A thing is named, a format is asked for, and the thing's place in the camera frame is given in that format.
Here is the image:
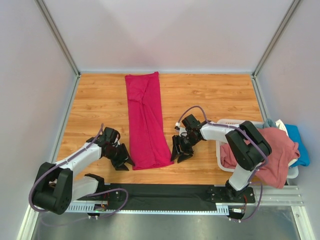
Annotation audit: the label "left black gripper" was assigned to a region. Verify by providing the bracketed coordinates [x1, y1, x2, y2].
[104, 143, 135, 172]

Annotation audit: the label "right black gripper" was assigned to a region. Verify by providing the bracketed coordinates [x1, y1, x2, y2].
[170, 134, 200, 164]

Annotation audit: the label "magenta t shirt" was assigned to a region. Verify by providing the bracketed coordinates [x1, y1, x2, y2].
[125, 71, 174, 170]

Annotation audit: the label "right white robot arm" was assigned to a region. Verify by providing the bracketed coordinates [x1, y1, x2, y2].
[170, 114, 272, 202]

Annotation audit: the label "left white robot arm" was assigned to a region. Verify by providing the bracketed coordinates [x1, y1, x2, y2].
[28, 126, 135, 215]

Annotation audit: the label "black base mat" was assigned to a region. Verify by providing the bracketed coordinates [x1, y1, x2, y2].
[105, 183, 217, 211]

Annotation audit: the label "dusty pink t shirt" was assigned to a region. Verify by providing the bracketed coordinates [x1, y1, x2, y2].
[219, 127, 301, 189]

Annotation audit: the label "cream white t shirt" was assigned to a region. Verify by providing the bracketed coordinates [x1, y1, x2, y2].
[275, 119, 289, 136]

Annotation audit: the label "white laundry basket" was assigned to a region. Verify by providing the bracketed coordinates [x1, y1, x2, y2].
[216, 119, 299, 179]

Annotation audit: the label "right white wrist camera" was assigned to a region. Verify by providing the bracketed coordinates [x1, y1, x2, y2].
[174, 122, 181, 131]

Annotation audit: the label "white slotted cable duct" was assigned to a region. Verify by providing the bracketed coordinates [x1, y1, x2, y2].
[65, 202, 229, 216]

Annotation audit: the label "aluminium frame rail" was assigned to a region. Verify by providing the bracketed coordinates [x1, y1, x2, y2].
[29, 181, 305, 206]

